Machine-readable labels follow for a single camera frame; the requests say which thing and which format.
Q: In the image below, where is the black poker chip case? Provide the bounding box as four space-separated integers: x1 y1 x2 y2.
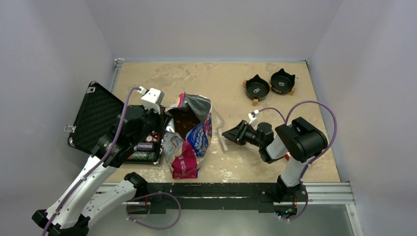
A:
68 81 162 167

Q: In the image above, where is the aluminium corner rail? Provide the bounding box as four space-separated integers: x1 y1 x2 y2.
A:
110 58 125 93

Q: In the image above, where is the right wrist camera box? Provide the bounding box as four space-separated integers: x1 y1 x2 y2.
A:
248 110 259 127

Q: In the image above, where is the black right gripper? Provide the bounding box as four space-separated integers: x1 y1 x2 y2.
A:
221 119 263 148

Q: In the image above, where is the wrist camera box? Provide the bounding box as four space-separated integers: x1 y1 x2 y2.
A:
138 87 165 115
248 110 259 127

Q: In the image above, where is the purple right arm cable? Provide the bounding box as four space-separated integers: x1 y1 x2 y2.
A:
252 100 338 183

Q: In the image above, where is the black cat bowl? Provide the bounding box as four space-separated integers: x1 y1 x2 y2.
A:
270 68 296 95
243 74 270 101

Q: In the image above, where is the pink pet food bag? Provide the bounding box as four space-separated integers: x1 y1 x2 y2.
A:
162 92 224 179

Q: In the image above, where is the black cat bowl left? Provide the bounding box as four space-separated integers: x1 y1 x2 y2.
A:
243 74 270 101

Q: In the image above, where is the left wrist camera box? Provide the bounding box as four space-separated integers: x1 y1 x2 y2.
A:
138 87 165 115

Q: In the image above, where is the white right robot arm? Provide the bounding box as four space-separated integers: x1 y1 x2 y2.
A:
222 117 329 201

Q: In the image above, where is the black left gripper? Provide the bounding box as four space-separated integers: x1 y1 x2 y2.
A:
130 103 172 146

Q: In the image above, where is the clear plastic scoop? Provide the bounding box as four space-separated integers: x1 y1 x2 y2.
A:
211 108 228 152

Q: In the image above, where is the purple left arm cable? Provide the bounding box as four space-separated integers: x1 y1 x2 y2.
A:
39 86 144 236

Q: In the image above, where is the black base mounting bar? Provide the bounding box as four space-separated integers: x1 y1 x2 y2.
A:
126 183 307 215

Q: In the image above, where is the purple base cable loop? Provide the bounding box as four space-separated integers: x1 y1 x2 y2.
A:
126 191 181 230

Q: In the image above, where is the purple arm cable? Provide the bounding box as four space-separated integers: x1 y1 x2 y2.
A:
252 100 338 183
39 86 144 236

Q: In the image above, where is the black cat bowl right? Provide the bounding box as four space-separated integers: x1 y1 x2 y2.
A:
270 68 296 95

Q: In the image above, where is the aluminium front rail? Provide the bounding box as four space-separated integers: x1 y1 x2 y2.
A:
93 183 354 221

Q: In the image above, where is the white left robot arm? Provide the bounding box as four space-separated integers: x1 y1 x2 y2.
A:
32 105 171 236

